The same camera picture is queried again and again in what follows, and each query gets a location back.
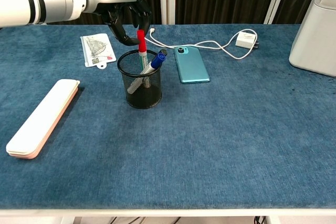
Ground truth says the red cap marker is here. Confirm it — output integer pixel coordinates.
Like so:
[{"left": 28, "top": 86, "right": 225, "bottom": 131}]
[{"left": 136, "top": 29, "right": 152, "bottom": 90}]

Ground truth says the blue cap marker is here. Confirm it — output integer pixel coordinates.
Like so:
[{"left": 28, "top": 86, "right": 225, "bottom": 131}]
[{"left": 127, "top": 52, "right": 167, "bottom": 94}]

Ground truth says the black mesh pen holder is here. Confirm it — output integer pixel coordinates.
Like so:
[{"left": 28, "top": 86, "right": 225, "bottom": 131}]
[{"left": 117, "top": 49, "right": 163, "bottom": 109}]

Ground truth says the ruler set plastic pouch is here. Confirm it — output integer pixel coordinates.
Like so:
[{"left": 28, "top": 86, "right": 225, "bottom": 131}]
[{"left": 80, "top": 33, "right": 117, "bottom": 69}]

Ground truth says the teal smartphone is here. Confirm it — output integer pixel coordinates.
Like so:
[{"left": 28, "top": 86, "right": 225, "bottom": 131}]
[{"left": 174, "top": 46, "right": 211, "bottom": 84}]

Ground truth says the white charger adapter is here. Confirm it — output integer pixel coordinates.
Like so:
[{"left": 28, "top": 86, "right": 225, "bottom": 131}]
[{"left": 235, "top": 31, "right": 260, "bottom": 50}]

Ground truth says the white pink pencil case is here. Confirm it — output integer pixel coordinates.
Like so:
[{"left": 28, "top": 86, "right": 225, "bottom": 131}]
[{"left": 5, "top": 78, "right": 81, "bottom": 159}]

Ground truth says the blue fabric table cloth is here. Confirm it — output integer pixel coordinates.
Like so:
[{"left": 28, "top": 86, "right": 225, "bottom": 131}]
[{"left": 0, "top": 24, "right": 336, "bottom": 210}]

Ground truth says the white plastic appliance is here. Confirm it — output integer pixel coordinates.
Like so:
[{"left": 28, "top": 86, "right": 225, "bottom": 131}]
[{"left": 288, "top": 0, "right": 336, "bottom": 77}]

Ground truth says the white charging cable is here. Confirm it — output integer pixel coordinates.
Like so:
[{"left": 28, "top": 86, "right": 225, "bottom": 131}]
[{"left": 144, "top": 26, "right": 257, "bottom": 60}]

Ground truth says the white table frame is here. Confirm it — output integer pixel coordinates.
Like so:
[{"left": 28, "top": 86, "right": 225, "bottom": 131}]
[{"left": 0, "top": 208, "right": 336, "bottom": 224}]

